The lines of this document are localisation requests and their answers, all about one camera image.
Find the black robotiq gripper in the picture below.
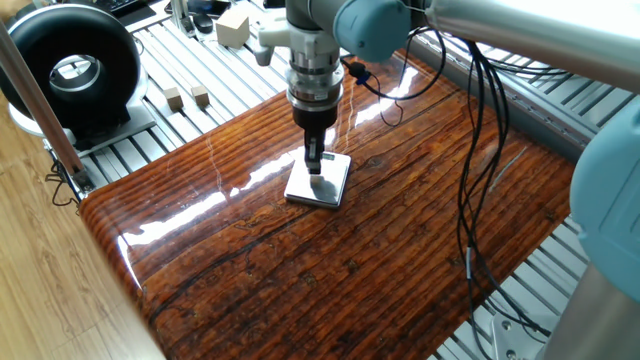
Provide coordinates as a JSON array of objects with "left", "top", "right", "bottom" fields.
[{"left": 291, "top": 102, "right": 340, "bottom": 176}]

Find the silver digital pocket scale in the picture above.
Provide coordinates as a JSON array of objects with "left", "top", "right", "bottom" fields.
[{"left": 283, "top": 148, "right": 352, "bottom": 210}]

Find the small brown wooden cube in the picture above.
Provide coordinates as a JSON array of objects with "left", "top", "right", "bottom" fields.
[
  {"left": 163, "top": 86, "right": 185, "bottom": 112},
  {"left": 191, "top": 84, "right": 211, "bottom": 108}
]

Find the glossy wood grain board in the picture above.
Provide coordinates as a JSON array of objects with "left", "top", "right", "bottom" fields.
[{"left": 78, "top": 47, "right": 576, "bottom": 360}]

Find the large pale wooden cube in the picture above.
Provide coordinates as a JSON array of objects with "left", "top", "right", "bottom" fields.
[{"left": 215, "top": 9, "right": 251, "bottom": 50}]

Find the black computer mouse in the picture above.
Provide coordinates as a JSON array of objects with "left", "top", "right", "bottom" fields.
[{"left": 192, "top": 12, "right": 215, "bottom": 35}]

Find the black keyboard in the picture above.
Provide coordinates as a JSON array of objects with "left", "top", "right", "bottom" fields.
[{"left": 94, "top": 0, "right": 142, "bottom": 14}]

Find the black gripper cable with plug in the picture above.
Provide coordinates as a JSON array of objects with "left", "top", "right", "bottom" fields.
[{"left": 342, "top": 27, "right": 448, "bottom": 129}]

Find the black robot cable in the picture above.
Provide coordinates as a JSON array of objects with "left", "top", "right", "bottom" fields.
[{"left": 455, "top": 39, "right": 554, "bottom": 360}]

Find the silver metal bracket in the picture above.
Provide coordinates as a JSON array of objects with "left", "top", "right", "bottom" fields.
[{"left": 169, "top": 0, "right": 197, "bottom": 39}]

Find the black cable with grey sleeve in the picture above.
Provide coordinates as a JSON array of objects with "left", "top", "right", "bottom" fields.
[{"left": 455, "top": 42, "right": 501, "bottom": 360}]

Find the thin white cable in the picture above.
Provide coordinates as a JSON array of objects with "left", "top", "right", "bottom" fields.
[{"left": 488, "top": 146, "right": 529, "bottom": 194}]

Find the black ring-shaped device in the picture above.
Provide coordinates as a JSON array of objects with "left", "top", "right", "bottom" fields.
[{"left": 0, "top": 3, "right": 159, "bottom": 159}]

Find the grey aluminium rail beam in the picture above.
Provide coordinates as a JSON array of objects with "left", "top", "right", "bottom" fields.
[{"left": 409, "top": 37, "right": 599, "bottom": 164}]

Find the thin black floor cable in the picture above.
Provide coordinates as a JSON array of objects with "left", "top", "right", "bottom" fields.
[{"left": 44, "top": 159, "right": 81, "bottom": 209}]

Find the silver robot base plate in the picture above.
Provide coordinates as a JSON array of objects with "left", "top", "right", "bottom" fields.
[{"left": 489, "top": 312, "right": 556, "bottom": 360}]

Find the aluminium frame post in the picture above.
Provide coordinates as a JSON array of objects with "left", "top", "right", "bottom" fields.
[{"left": 0, "top": 19, "right": 96, "bottom": 194}]

